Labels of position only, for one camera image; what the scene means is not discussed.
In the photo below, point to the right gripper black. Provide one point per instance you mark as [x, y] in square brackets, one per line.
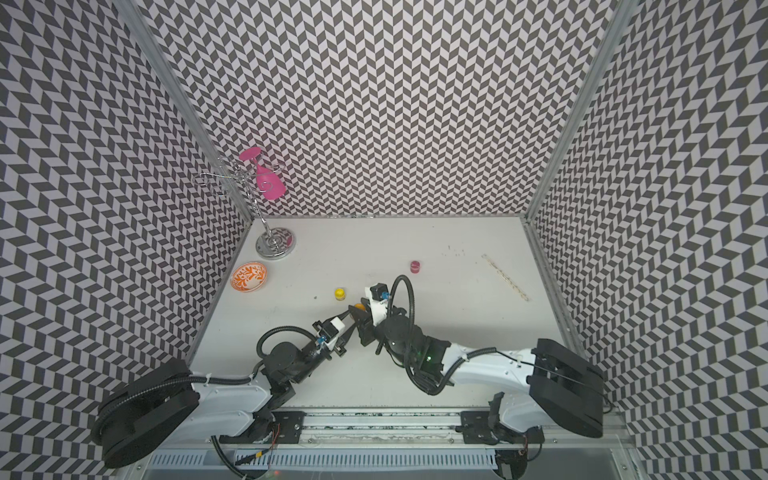
[364, 325]

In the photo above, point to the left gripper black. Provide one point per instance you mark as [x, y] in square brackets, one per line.
[339, 349]

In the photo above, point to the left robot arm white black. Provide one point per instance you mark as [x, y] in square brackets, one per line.
[172, 402]

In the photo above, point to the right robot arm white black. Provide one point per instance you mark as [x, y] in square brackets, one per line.
[548, 384]

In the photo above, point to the chrome glass holder stand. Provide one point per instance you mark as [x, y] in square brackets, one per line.
[274, 243]

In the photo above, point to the orange patterned ceramic bowl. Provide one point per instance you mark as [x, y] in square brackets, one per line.
[249, 277]

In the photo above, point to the pink plastic wine glass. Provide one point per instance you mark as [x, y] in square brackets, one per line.
[267, 181]

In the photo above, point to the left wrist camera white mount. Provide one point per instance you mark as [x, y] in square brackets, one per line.
[328, 330]

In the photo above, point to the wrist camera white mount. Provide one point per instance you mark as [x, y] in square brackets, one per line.
[378, 300]
[328, 330]

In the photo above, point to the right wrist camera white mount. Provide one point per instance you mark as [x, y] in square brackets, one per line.
[378, 300]

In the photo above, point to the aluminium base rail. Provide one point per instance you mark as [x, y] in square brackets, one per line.
[428, 427]

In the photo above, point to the aluminium corner post left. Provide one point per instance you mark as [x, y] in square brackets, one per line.
[141, 33]

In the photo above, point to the aluminium corner post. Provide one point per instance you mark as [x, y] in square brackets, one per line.
[141, 33]
[625, 10]

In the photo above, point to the aluminium corner post right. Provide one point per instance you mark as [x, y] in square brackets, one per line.
[625, 10]

